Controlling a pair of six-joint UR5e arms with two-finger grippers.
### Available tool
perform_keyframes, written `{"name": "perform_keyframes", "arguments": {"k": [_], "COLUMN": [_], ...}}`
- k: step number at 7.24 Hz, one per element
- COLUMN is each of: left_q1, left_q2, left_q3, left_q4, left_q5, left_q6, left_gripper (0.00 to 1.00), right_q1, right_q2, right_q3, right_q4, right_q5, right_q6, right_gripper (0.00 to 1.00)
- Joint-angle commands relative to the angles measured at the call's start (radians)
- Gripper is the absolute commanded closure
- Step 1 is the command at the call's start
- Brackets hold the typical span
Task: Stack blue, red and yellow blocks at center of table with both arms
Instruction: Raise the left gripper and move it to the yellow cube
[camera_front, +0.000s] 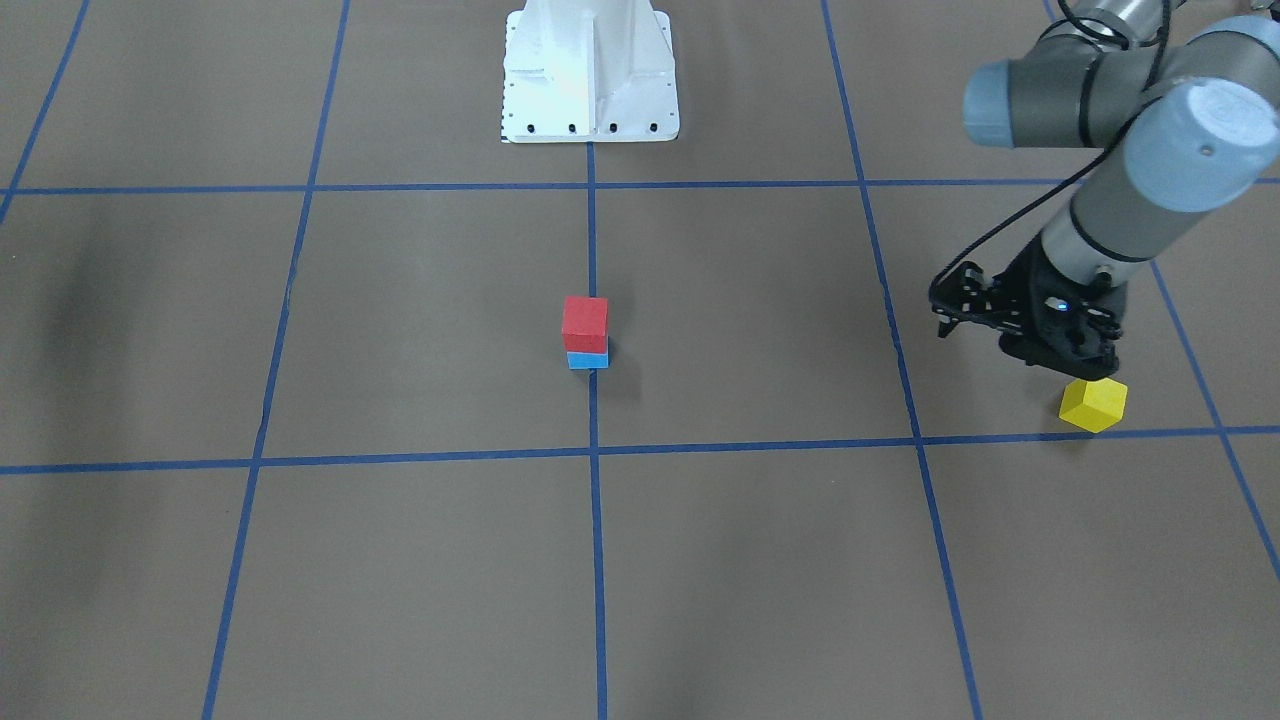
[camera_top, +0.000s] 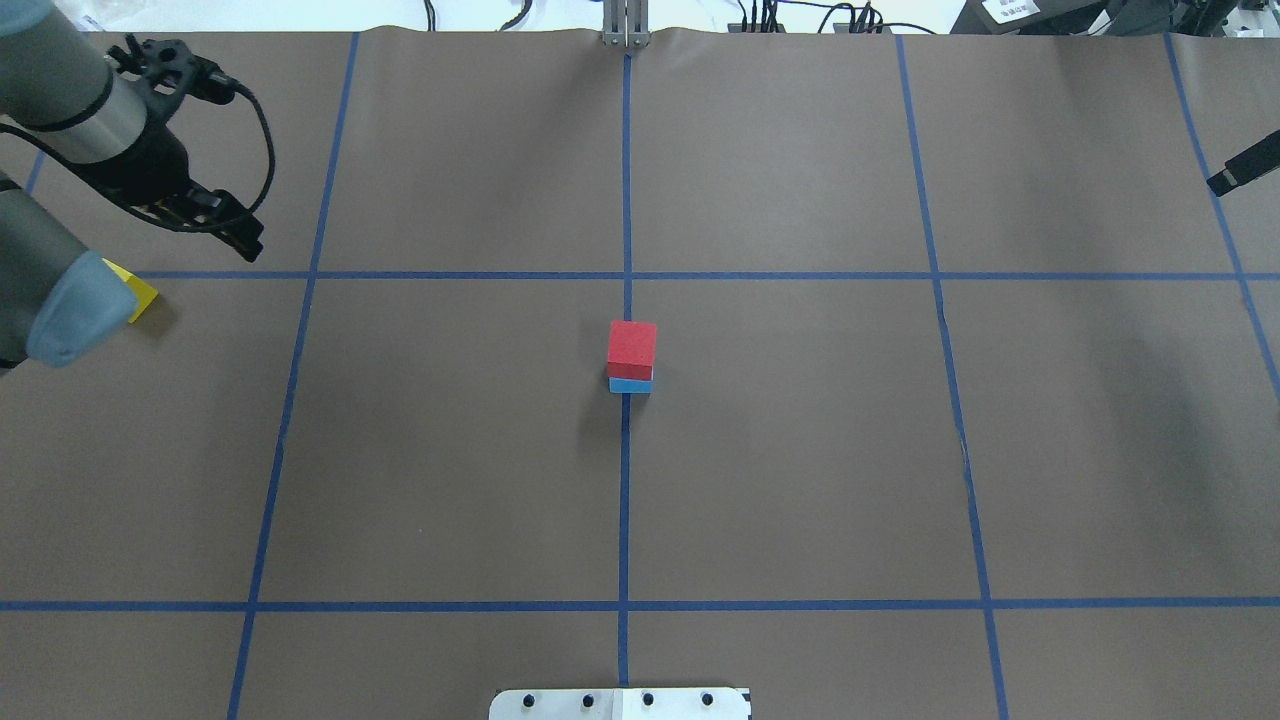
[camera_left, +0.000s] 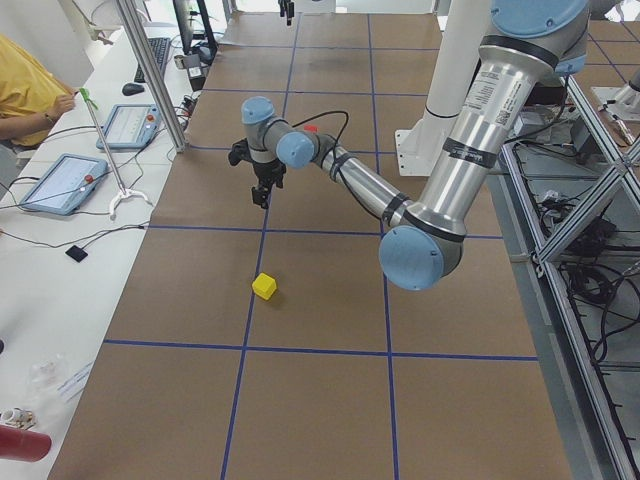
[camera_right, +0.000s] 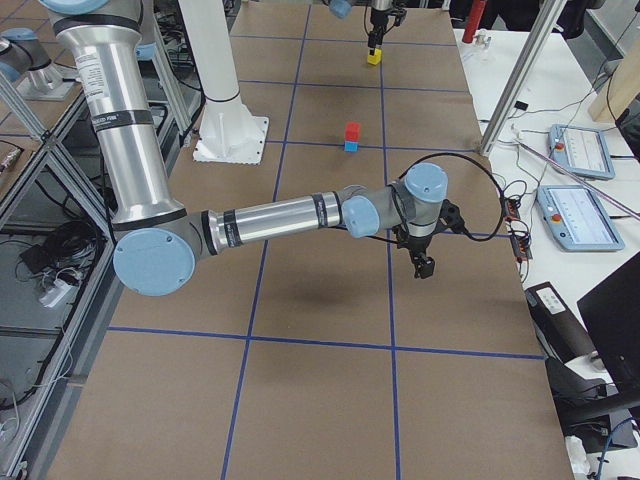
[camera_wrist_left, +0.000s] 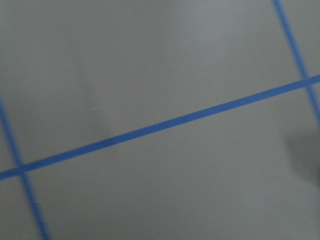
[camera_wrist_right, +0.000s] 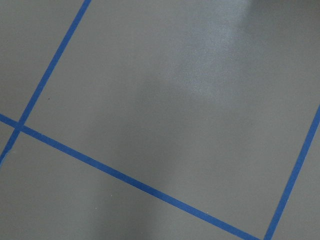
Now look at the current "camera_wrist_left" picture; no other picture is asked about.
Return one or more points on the blue tape line crosswise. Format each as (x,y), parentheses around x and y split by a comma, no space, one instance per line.
(161,126)

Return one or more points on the blue tape line lengthwise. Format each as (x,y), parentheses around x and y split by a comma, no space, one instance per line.
(297,56)
(24,178)

